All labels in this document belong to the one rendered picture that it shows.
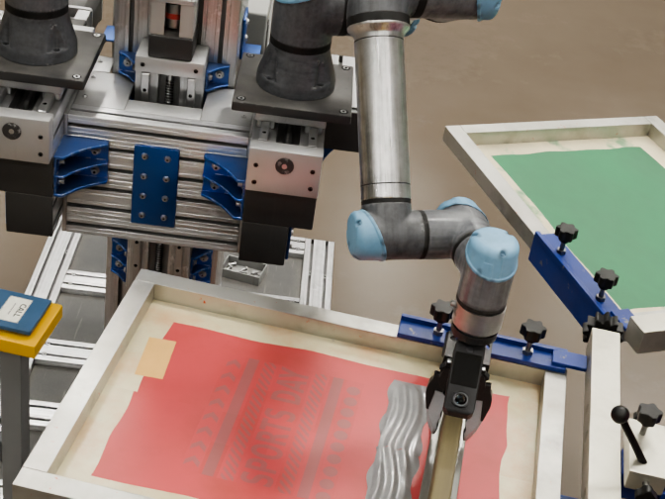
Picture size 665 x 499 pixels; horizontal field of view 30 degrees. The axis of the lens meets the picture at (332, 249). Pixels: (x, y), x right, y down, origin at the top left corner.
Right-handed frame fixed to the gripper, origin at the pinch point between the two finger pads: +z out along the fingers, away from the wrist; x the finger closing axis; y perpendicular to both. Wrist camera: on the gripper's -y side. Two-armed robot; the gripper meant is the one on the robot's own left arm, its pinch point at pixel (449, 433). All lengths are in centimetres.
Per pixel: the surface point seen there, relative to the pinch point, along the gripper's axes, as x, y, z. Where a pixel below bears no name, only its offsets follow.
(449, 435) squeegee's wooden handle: 0.2, -5.5, -4.3
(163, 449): 42.9, -11.5, 6.3
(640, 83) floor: -64, 392, 102
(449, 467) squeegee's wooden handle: -0.6, -12.7, -4.3
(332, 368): 21.6, 17.1, 6.3
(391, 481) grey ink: 7.3, -7.9, 5.5
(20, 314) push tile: 76, 11, 5
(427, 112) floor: 26, 318, 102
